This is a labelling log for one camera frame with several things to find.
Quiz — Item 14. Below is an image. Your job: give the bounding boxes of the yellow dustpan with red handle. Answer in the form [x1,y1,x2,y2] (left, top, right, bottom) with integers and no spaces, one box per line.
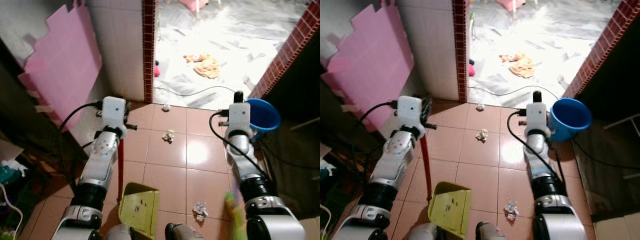
[421,134,472,239]
[117,137,161,240]

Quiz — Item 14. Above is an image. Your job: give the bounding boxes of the green broom with blue handle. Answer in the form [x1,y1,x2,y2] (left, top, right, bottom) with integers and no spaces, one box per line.
[223,192,247,240]

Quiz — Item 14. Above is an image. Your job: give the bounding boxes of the blue plastic bucket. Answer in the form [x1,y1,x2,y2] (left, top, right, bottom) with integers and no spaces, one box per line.
[549,97,594,143]
[245,97,282,134]

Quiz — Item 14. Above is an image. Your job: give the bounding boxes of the orange cloth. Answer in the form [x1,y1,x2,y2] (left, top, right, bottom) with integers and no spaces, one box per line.
[499,52,536,79]
[183,52,222,80]

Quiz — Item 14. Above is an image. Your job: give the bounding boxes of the pink foam mat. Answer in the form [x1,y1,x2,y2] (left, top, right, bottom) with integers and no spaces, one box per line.
[18,2,104,134]
[321,3,416,134]

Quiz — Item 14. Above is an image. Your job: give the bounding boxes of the dark folding chair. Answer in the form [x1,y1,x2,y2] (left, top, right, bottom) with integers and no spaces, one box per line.
[602,113,640,131]
[289,117,321,132]

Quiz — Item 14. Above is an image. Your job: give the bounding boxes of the pink plastic stool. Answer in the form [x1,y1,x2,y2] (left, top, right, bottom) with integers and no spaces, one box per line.
[179,0,211,12]
[497,0,526,12]

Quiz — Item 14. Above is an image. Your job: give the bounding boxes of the grey right robot leg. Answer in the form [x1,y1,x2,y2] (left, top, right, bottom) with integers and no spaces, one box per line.
[474,221,516,240]
[164,222,206,240]

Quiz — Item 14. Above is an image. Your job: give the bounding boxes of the grey robot leg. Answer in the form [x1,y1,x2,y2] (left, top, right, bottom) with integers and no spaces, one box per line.
[404,222,441,240]
[474,221,516,240]
[164,222,206,240]
[104,223,134,240]

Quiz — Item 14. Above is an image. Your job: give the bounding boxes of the grey left robot leg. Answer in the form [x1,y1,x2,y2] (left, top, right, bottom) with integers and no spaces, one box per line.
[404,222,441,240]
[104,223,134,240]

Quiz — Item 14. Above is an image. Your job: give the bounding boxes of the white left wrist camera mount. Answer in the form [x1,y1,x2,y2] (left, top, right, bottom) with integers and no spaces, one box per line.
[396,95,426,132]
[101,96,128,134]

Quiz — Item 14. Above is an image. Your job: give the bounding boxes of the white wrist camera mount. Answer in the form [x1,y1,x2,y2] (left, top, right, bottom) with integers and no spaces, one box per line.
[396,95,426,132]
[227,102,251,141]
[524,102,551,137]
[101,96,128,134]

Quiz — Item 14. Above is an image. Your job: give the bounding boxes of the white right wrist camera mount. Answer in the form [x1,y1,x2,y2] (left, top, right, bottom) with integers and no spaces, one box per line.
[524,102,551,137]
[227,102,251,141]

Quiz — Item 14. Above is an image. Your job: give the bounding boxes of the black floor cable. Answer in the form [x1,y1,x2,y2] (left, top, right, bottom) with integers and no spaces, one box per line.
[467,84,559,101]
[153,84,236,99]

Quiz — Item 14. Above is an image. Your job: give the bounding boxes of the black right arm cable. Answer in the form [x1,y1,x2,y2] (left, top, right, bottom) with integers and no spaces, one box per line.
[506,110,567,192]
[208,110,274,187]

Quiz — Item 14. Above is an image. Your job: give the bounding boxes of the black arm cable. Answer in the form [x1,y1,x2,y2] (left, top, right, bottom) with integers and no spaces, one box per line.
[360,101,399,134]
[208,110,274,187]
[506,110,567,192]
[59,101,104,134]

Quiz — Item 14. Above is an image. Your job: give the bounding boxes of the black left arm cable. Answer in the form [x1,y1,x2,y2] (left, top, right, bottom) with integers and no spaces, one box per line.
[360,101,399,134]
[59,101,104,134]

